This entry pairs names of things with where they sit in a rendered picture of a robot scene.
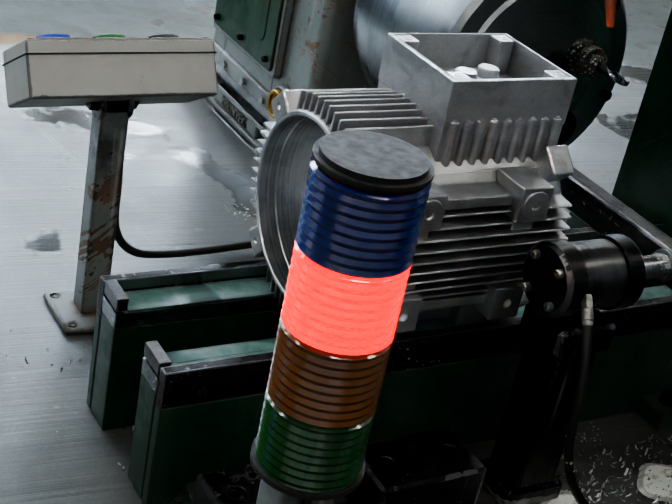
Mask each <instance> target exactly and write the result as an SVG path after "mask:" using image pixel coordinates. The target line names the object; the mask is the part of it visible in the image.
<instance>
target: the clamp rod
mask: <svg viewBox="0 0 672 504"><path fill-rule="evenodd" d="M661 254H663V253H661ZM661 254H651V255H642V256H643V259H644V263H645V269H646V280H649V279H657V278H660V277H661V276H665V275H667V276H668V275H669V273H670V272H669V273H664V268H665V265H664V264H670V265H671V262H670V260H666V261H663V259H662V258H661V257H660V256H659V255H661Z"/></svg>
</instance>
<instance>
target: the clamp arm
mask: <svg viewBox="0 0 672 504"><path fill-rule="evenodd" d="M573 169H574V173H573V174H572V175H570V176H568V177H566V178H564V179H562V180H560V185H561V195H562V196H563V197H564V198H565V199H566V200H567V201H569V202H570V203H571V204H572V207H566V209H567V210H569V211H570V212H571V213H573V214H574V215H575V216H576V217H578V218H579V219H580V220H582V221H583V222H584V223H586V224H587V225H588V226H589V227H591V228H592V229H593V230H595V231H596V232H597V233H598V234H600V235H608V234H623V235H625V236H627V237H629V238H630V239H631V240H633V241H634V243H635V244H636V245H637V246H638V248H639V250H640V251H641V254H642V255H651V254H661V253H663V254H661V255H659V256H660V257H661V258H662V259H663V261H666V260H670V262H671V265H670V264H664V265H665V268H664V273H669V272H670V273H669V275H668V276H667V275H665V276H661V277H660V278H657V280H658V281H660V282H662V283H663V284H664V285H666V286H667V287H668V288H670V289H671V290H672V238H671V237H669V236H668V235H667V234H665V233H664V232H662V231H661V230H660V229H658V228H657V227H656V226H654V225H653V224H651V223H650V222H649V221H647V220H646V219H645V218H643V217H642V216H640V215H639V214H638V213H636V212H635V211H634V210H632V209H631V208H629V207H628V206H627V205H625V204H624V203H623V202H621V201H620V200H618V199H617V198H616V197H614V196H613V195H612V194H610V193H609V192H607V191H606V190H605V189H603V188H602V187H601V186H599V185H598V184H596V183H595V182H594V181H592V180H591V179H590V178H588V177H587V176H585V175H584V174H583V173H581V172H580V171H579V170H577V169H576V168H575V167H573Z"/></svg>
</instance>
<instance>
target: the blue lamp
mask: <svg viewBox="0 0 672 504"><path fill-rule="evenodd" d="M308 174H309V175H308V176H307V179H306V186H305V189H304V191H305V194H304V196H303V204H302V206H301V213H300V216H299V223H298V226H297V233H296V236H295V240H296V244H297V246H298V247H299V249H300V250H301V251H302V253H304V254H305V255H306V256H307V257H308V258H309V259H311V260H312V261H313V262H315V263H317V264H318V265H320V266H322V267H324V268H326V269H329V270H331V271H334V272H337V273H340V274H343V275H347V276H352V277H359V278H384V277H390V276H394V275H398V274H400V273H402V272H404V271H406V270H407V269H408V268H409V267H410V266H411V265H412V262H413V256H414V254H415V249H416V248H415V247H416V245H417V243H418V237H419V234H420V228H421V226H422V219H423V217H424V214H425V208H426V206H427V199H428V197H429V190H430V188H431V186H432V182H431V183H430V184H429V185H427V186H426V187H423V188H421V189H419V190H417V191H415V192H411V193H407V194H397V195H389V194H378V193H371V192H366V191H362V190H358V189H355V188H352V187H349V186H347V185H344V184H342V183H340V182H338V181H336V180H334V179H332V178H331V177H329V176H328V175H326V174H325V173H324V172H323V171H322V170H321V169H320V167H319V166H318V165H317V164H316V163H315V161H314V159H313V158H312V156H311V159H310V166H309V169H308Z"/></svg>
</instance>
